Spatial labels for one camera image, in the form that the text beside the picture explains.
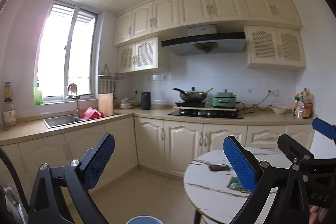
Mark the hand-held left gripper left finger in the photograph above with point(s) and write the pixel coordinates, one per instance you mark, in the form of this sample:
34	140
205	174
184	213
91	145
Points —
101	158

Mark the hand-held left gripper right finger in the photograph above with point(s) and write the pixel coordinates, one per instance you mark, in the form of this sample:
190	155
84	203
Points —
240	162

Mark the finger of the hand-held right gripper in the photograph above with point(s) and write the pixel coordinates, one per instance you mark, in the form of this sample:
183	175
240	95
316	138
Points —
325	127
294	146

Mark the blue plastic bucket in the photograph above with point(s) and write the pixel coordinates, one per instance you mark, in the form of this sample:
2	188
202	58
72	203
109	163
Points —
144	220

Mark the person's right hand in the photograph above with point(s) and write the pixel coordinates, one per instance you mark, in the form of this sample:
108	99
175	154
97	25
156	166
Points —
315	216

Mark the dark brown scrap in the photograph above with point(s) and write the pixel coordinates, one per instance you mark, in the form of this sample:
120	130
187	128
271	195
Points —
219	167

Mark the dark green packet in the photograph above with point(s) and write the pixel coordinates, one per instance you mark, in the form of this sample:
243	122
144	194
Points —
235	184

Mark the cluster of condiment bottles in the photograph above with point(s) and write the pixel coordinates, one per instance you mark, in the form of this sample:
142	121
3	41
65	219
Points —
304	107

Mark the white bowl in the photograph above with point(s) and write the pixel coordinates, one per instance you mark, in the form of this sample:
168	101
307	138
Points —
280	110

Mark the round marble table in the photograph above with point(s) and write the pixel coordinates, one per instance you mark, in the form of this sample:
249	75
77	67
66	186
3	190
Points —
210	195

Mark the red plastic basin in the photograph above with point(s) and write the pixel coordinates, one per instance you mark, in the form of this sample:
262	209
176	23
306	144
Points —
90	113

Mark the wooden cutting board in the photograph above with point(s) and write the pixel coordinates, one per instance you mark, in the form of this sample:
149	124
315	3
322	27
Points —
105	104

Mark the stainless steel sink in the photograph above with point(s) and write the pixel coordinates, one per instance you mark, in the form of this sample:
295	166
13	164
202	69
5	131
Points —
61	120

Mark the black glass gas hob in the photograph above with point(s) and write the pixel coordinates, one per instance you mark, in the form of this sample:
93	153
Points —
204	114

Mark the stack of white bowls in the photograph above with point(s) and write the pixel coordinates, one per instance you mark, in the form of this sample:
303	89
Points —
126	103

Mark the metal sink faucet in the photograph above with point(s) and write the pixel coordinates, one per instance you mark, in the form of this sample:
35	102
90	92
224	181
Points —
76	103

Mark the green electric cooker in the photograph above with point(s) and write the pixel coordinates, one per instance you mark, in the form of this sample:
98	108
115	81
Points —
224	100

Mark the cream lower kitchen cabinets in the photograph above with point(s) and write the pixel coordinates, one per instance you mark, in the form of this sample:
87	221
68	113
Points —
178	142

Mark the hanging kitchen utensils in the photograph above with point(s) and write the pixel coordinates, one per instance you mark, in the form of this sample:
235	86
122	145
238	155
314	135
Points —
107	87

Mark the black electric kettle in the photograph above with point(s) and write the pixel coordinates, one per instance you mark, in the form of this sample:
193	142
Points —
146	100

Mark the black wok with lid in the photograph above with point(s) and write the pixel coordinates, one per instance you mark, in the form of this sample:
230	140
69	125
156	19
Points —
193	95

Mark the green dish soap bottle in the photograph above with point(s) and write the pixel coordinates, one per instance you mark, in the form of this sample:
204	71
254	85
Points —
38	96

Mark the wide lattice door cabinet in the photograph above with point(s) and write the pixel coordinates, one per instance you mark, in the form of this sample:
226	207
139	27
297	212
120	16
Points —
275	47

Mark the clear oil bottle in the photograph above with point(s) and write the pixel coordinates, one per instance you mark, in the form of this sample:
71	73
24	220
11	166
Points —
9	115

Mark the kitchen window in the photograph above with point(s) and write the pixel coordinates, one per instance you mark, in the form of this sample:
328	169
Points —
57	56

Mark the small lattice door cabinet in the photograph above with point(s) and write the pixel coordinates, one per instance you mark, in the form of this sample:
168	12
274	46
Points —
144	54

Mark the dark sauce bottle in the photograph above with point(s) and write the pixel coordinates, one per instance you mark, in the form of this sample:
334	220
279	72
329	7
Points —
7	91

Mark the range hood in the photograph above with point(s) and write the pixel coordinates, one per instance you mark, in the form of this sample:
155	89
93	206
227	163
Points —
204	44

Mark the white wall outlet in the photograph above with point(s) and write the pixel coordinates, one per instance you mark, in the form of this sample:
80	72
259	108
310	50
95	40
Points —
273	93

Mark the wall utensil rack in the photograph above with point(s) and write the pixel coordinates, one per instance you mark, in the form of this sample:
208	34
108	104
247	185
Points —
111	75

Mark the cream upper wall cabinets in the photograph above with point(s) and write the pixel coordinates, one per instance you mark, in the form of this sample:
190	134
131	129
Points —
199	7

